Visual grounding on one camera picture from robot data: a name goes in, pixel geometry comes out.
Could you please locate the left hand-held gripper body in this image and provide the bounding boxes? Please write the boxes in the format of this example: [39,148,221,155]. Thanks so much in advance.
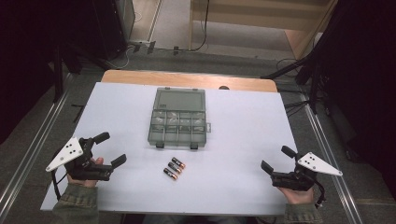
[45,136,114,182]

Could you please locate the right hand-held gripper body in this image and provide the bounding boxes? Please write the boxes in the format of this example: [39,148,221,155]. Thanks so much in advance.
[270,151,344,192]

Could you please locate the black and copper battery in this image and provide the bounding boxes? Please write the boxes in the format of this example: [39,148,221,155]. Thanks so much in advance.
[167,161,183,175]
[171,157,187,170]
[163,167,178,181]

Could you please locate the clear grey compartment storage box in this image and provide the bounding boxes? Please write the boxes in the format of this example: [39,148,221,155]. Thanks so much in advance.
[147,87,212,150]

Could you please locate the person's left hand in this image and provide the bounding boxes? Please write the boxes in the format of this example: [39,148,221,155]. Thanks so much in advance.
[65,157,105,189]

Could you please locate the person's right hand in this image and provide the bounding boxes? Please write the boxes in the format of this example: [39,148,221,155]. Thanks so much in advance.
[277,186,316,205]

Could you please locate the black tape strip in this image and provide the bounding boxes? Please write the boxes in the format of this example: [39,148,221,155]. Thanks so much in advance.
[71,104,86,124]

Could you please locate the white table cover board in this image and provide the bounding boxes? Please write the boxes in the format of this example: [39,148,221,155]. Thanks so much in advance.
[40,81,317,217]

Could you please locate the black metal stand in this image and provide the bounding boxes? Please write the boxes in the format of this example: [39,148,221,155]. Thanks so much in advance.
[51,46,65,104]

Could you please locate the black tripod stand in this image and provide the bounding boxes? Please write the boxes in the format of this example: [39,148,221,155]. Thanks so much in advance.
[261,54,332,115]

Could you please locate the wooden table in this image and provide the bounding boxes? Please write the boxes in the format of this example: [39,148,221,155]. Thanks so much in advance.
[101,69,278,93]

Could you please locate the dark curtain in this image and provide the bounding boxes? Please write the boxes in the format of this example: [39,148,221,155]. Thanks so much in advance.
[0,0,106,145]
[314,0,396,200]

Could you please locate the dark cabinet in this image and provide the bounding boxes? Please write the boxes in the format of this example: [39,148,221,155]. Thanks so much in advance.
[92,0,136,61]

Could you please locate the light wooden shelf unit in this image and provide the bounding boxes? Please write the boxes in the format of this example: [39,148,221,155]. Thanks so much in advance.
[188,0,339,61]

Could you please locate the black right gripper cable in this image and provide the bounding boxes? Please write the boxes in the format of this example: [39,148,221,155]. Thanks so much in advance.
[313,179,327,209]

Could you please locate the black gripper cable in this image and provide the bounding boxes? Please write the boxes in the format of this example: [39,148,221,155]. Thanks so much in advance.
[313,179,327,209]
[50,170,68,201]

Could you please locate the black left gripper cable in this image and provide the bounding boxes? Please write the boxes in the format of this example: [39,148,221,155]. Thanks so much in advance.
[50,170,68,201]

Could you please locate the metal floor rail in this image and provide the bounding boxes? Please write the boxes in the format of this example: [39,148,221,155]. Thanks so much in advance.
[299,92,364,224]
[0,74,73,213]

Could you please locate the black floor cables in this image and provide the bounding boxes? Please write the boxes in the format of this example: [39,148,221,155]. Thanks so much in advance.
[276,57,312,119]

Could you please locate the white floor cable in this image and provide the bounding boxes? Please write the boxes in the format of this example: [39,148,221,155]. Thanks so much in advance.
[106,46,135,70]

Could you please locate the black hanging cable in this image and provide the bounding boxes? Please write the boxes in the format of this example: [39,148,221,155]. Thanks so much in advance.
[178,0,210,53]

